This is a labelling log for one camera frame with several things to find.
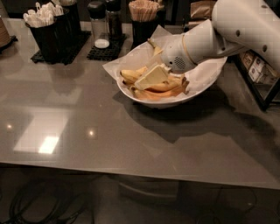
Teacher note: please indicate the pepper shaker black lid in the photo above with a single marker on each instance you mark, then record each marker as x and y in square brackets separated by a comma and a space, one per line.
[114, 20]

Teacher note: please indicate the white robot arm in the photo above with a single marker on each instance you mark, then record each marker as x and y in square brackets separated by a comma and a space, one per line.
[235, 27]

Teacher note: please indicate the black rubber mat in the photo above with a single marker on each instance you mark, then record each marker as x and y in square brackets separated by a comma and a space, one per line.
[109, 53]
[52, 52]

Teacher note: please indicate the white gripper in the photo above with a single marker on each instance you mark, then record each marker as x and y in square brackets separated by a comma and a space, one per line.
[173, 55]

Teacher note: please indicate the black cup behind cutlery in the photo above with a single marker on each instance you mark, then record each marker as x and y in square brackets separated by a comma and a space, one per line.
[70, 19]

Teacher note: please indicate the salt shaker black lid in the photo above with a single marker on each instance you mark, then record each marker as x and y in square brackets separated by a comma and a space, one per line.
[96, 10]

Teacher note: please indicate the black rubber mat centre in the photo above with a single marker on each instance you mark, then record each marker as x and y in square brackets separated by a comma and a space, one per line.
[109, 53]

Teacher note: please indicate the white bowl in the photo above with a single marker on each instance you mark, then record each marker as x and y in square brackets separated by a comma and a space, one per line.
[196, 81]

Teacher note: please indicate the stack of brown cups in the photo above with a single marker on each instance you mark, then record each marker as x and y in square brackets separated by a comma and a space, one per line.
[5, 38]

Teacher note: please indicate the bottom orange yellow banana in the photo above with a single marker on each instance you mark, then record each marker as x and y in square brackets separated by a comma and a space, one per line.
[156, 96]

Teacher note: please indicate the long spotted yellow banana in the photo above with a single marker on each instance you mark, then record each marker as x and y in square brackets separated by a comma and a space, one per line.
[130, 77]

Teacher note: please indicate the brown napkin dispenser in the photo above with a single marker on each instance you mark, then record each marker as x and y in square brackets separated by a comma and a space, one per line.
[199, 11]

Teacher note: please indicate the black cup of stir sticks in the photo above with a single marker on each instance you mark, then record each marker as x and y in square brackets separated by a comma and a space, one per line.
[146, 16]

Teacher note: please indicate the black cup of white cutlery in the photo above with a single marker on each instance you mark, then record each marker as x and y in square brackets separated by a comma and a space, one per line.
[43, 24]

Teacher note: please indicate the top curved yellow banana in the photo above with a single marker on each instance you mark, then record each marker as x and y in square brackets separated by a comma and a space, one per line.
[156, 49]

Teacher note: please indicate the white paper liner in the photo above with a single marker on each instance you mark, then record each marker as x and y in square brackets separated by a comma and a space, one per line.
[200, 78]

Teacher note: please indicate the black rubber mat left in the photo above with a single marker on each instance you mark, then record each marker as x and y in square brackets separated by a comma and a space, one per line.
[52, 52]

